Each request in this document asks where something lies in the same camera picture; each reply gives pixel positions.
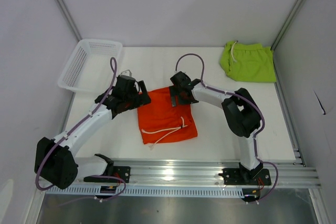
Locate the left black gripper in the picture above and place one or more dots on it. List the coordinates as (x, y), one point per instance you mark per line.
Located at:
(139, 101)

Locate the aluminium frame post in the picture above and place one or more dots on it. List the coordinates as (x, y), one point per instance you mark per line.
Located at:
(68, 19)
(297, 6)

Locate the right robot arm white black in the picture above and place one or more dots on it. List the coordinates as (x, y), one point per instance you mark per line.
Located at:
(242, 114)

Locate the left aluminium frame post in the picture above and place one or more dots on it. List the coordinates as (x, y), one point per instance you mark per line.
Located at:
(68, 19)

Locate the orange shorts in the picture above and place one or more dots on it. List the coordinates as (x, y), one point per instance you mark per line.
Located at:
(160, 122)

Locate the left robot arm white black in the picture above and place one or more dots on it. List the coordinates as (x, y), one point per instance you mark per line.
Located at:
(56, 159)

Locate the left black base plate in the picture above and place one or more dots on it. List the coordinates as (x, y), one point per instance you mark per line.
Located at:
(122, 172)

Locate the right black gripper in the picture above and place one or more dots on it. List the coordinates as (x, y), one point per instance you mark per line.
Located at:
(175, 92)

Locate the aluminium mounting rail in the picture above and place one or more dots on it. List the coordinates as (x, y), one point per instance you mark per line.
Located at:
(175, 173)

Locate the lime green shorts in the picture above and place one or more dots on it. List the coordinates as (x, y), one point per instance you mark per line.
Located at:
(248, 63)

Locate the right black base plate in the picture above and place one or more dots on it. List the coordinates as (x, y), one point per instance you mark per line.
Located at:
(235, 176)

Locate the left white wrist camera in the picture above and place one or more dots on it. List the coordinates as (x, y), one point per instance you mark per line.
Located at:
(126, 73)

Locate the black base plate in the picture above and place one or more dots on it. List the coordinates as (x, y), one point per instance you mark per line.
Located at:
(235, 176)
(122, 172)

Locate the right aluminium frame post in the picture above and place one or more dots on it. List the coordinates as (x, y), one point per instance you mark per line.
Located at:
(297, 6)

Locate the white slotted cable duct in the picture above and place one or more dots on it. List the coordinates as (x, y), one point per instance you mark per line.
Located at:
(154, 191)

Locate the white plastic basket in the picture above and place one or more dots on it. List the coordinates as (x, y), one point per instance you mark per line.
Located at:
(88, 68)

